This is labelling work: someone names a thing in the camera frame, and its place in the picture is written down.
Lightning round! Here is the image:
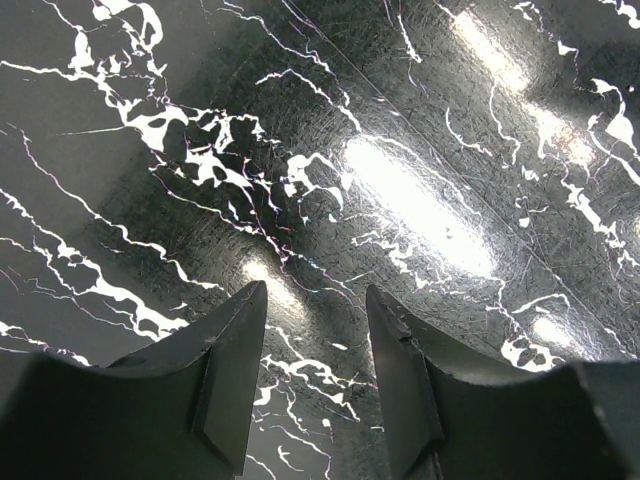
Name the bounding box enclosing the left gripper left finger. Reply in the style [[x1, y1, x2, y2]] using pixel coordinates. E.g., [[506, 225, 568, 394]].
[[1, 281, 268, 479]]

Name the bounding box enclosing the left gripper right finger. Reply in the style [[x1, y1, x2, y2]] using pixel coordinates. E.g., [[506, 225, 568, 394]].
[[366, 286, 639, 479]]

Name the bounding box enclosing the black marble pattern mat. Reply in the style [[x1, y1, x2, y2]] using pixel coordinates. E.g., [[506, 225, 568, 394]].
[[1, 1, 639, 479]]

